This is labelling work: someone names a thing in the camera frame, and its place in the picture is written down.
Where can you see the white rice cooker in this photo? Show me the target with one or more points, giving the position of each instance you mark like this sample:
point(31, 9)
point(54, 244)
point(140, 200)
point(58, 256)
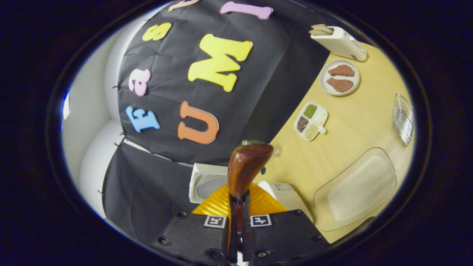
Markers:
point(292, 203)

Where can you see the clear container of rice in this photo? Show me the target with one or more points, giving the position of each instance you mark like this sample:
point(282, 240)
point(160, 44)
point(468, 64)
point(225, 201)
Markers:
point(354, 188)

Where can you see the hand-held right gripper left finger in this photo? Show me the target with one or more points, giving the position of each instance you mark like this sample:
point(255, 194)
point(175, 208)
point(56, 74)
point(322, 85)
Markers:
point(192, 236)

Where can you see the white toaster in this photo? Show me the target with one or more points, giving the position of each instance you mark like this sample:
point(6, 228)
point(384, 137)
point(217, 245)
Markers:
point(343, 44)

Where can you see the toast slice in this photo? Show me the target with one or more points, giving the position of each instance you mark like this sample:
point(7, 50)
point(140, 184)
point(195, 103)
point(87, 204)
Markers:
point(321, 27)
point(320, 33)

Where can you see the white round plate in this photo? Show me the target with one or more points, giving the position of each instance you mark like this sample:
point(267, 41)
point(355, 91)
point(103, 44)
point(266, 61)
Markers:
point(325, 77)

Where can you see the brown wooden spoon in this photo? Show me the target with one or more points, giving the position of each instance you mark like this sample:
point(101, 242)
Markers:
point(245, 166)

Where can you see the brown meat piece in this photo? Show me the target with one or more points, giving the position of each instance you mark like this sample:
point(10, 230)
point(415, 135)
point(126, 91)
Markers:
point(340, 85)
point(342, 70)

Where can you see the black backdrop cloth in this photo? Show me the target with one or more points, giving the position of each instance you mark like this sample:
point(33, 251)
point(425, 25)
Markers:
point(170, 85)

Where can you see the white divided grain dish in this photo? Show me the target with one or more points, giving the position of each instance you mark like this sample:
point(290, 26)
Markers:
point(317, 116)

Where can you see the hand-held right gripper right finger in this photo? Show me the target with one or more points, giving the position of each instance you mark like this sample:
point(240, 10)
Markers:
point(281, 236)

